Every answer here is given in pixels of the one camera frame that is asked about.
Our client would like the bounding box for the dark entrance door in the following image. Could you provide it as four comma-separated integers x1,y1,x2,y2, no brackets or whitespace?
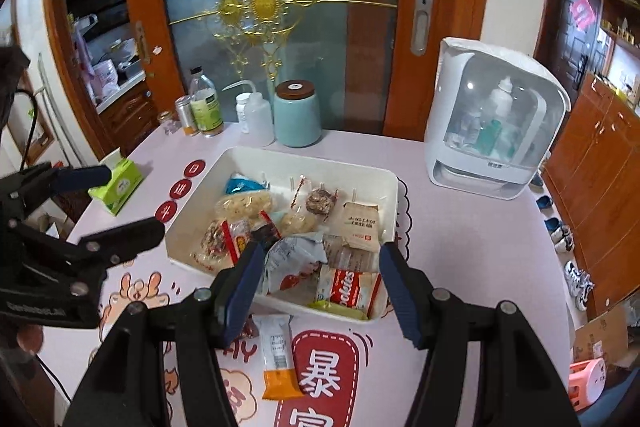
555,0,603,92

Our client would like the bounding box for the small white snack packet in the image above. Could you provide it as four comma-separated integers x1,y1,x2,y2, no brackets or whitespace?
342,201,381,253

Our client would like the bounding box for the red white cookie packet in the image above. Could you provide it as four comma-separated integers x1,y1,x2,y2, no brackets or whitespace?
315,267,383,320

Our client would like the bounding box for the yellow cracker packet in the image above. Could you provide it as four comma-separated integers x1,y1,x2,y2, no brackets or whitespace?
215,192,276,220

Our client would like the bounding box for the white sterilizer cabinet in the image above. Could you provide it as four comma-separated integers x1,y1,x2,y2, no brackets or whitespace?
424,37,572,202

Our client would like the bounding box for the pink white packet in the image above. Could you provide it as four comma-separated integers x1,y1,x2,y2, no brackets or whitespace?
92,59,120,100

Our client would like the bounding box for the orange white snack bar packet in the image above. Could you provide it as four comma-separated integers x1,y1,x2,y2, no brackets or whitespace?
252,313,304,400

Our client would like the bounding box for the clear biscuit packet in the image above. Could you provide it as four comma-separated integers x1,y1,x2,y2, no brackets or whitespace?
325,237,381,273

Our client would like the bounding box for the white baby bottle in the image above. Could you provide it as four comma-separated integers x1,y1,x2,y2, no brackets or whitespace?
487,77,516,128

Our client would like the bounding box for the pink door decoration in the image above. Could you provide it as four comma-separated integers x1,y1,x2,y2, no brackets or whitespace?
570,0,601,30

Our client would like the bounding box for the silver door handle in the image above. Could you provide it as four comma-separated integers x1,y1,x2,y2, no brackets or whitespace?
410,0,433,56

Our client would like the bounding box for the clear nut cake packet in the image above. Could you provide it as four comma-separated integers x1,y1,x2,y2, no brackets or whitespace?
192,218,253,267

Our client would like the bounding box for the person's left hand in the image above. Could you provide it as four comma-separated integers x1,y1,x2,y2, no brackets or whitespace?
15,323,45,354

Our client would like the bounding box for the white pill bottle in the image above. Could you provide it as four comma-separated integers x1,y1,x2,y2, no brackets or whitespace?
235,93,251,134

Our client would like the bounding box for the blue snack packet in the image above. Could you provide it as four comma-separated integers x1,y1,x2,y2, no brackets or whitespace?
225,174,263,196

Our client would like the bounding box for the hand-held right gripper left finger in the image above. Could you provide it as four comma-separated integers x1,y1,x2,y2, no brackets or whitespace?
62,241,266,427

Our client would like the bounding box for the teal bottle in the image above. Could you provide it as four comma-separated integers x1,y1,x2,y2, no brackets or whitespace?
475,119,503,155

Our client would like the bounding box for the metal can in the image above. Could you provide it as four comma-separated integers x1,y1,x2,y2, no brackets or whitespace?
175,96,199,136

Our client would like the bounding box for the pink plastic stool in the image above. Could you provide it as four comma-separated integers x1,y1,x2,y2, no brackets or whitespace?
567,357,608,410

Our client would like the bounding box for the wooden kitchen counter cabinet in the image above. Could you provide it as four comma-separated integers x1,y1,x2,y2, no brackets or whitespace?
95,82,161,152

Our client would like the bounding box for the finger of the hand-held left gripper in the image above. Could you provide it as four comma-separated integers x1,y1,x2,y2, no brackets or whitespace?
0,162,112,208
65,216,166,298

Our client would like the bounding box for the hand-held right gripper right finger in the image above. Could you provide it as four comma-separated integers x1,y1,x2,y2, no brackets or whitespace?
378,242,581,427

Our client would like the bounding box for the glass bottle green label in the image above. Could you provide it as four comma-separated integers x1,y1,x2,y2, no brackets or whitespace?
189,66,224,138

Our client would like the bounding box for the white plastic basket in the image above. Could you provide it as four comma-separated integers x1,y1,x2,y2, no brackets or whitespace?
165,146,407,323

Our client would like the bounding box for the small glass jar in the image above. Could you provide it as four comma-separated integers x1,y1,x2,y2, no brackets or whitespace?
157,110,180,136

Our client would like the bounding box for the red silver foil snack packet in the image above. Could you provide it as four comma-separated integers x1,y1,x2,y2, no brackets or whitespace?
262,232,326,295

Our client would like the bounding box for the white squeeze bottle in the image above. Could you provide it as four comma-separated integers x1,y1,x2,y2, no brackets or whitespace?
222,79,276,148

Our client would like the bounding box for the cardboard box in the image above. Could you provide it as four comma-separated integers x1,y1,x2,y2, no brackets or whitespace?
572,307,631,368

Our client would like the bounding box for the green tissue box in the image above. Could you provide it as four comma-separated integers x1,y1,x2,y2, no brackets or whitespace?
88,148,144,215

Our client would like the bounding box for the glass sliding door gold ornament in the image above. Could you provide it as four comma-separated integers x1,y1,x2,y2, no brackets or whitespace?
122,0,491,142

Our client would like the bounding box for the row of shoes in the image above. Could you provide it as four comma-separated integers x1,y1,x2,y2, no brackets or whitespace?
527,167,596,312

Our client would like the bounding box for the brass door handle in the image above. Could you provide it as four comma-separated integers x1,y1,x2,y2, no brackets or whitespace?
134,21,151,65

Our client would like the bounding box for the teal ceramic jar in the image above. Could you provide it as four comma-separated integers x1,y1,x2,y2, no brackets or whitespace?
273,79,322,148

